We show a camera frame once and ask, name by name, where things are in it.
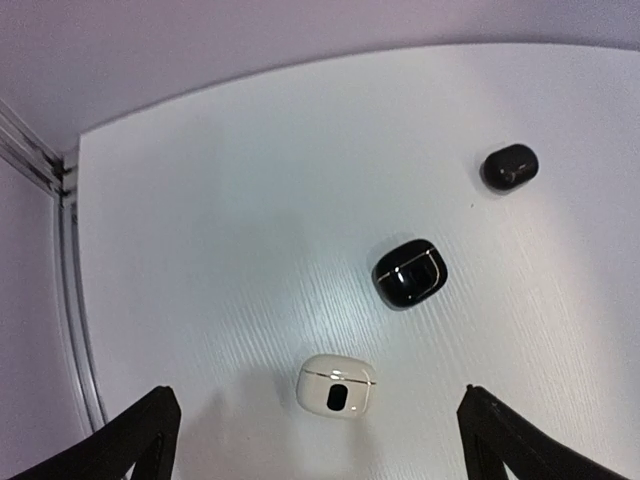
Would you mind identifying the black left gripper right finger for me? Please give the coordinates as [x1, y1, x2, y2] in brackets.
[457, 385, 622, 480]

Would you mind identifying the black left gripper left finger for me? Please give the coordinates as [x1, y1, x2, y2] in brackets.
[12, 386, 181, 480]

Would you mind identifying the white earbud charging case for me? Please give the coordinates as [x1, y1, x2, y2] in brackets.
[296, 354, 377, 419]

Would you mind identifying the black glossy charging case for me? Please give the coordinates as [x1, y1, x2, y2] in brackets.
[371, 239, 448, 311]

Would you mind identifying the black oval charging case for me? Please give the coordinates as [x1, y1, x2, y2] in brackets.
[480, 144, 539, 192]

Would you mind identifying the aluminium frame post left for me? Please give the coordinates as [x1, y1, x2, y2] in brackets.
[1, 103, 107, 435]

